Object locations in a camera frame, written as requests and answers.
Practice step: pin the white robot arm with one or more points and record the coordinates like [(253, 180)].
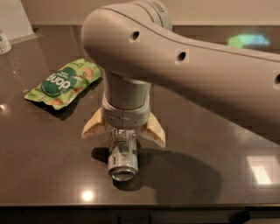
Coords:
[(135, 45)]

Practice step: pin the green snack chip bag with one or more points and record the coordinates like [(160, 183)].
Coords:
[(62, 87)]

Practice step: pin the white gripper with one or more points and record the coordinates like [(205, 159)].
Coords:
[(126, 115)]

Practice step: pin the silver green soda can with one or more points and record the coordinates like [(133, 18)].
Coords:
[(122, 155)]

